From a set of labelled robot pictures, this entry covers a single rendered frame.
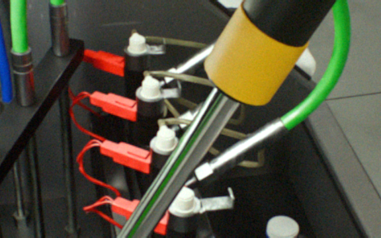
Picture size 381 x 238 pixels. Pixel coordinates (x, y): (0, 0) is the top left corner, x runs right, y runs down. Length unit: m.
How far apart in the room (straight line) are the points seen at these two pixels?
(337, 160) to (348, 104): 1.73
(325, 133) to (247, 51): 0.82
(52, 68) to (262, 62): 0.65
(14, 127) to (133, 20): 0.24
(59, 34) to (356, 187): 0.37
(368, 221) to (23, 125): 0.38
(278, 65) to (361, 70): 2.69
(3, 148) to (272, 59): 0.56
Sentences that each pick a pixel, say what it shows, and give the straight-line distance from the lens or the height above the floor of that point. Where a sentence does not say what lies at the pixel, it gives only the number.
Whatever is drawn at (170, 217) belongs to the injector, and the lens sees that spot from 0.68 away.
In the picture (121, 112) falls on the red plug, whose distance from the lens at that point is 0.83.
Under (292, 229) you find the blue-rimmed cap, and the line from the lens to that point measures 1.03.
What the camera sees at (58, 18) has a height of 1.15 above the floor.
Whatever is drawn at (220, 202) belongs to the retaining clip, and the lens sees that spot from 0.69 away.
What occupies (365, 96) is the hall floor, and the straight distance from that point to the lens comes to 2.76.
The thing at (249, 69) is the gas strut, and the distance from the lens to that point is 0.19.
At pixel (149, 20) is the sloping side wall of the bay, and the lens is 0.94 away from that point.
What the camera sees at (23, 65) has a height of 1.15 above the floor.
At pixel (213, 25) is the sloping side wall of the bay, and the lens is 0.96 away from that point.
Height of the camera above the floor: 1.57
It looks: 38 degrees down
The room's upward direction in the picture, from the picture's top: 3 degrees clockwise
